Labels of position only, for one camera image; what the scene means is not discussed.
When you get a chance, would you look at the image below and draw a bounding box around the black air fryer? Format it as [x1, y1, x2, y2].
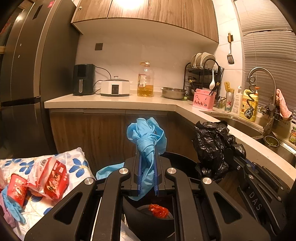
[73, 64, 95, 96]

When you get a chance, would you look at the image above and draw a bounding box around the black trash bin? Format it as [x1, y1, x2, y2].
[123, 152, 203, 240]

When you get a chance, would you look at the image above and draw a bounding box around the black dish rack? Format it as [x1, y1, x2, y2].
[183, 58, 225, 100]

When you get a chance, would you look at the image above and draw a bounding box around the red snack wrapper bag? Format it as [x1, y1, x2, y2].
[27, 157, 69, 200]

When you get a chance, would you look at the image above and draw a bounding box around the floral blue white tablecloth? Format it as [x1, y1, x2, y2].
[1, 148, 93, 240]

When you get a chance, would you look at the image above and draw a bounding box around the hanging slotted spatula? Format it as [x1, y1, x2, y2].
[227, 33, 234, 65]

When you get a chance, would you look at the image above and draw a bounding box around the blue disposable glove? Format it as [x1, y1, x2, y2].
[95, 116, 168, 202]

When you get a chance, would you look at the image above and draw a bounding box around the red paper cup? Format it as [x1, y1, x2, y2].
[7, 174, 28, 207]

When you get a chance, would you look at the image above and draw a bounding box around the wooden cabinet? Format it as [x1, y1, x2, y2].
[50, 109, 198, 173]
[71, 1, 219, 43]

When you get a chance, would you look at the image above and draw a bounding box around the steel kitchen faucet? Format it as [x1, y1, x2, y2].
[244, 67, 278, 136]

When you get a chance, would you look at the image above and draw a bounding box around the lilac plastic bag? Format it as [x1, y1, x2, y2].
[0, 195, 16, 228]

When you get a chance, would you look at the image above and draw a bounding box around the white slow cooker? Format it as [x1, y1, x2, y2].
[100, 76, 130, 97]

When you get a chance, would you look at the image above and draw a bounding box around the orange red plastic bag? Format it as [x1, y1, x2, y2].
[148, 204, 170, 219]

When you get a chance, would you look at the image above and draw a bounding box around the pink utensil holder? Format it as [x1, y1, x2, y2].
[193, 89, 216, 110]

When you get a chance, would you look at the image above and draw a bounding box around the black plastic bag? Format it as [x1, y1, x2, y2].
[192, 120, 246, 182]

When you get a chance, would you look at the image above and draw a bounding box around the beer can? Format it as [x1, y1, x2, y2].
[225, 91, 234, 113]

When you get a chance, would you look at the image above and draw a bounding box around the kitchen sink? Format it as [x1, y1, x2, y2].
[204, 111, 295, 167]

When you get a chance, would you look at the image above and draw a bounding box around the wooden upper cabinet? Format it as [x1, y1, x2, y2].
[71, 1, 219, 43]

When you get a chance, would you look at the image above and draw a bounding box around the yellow detergent bottle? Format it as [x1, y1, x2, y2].
[240, 85, 259, 122]

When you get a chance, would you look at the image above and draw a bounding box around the white soap bottle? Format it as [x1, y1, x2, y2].
[231, 86, 243, 116]

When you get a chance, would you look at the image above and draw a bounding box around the dark steel refrigerator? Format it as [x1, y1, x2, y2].
[1, 0, 79, 158]

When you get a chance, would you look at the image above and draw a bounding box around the steel bowl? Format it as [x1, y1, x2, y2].
[161, 87, 187, 100]

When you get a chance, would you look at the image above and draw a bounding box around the cooking oil bottle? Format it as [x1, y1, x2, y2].
[137, 61, 154, 97]

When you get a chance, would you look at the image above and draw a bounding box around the pink cloth on faucet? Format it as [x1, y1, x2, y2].
[276, 89, 292, 120]

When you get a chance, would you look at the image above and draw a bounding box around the wooden lower cabinet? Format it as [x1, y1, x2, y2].
[50, 109, 198, 173]

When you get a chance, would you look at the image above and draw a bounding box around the white ladle spoon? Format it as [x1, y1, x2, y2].
[209, 69, 216, 90]

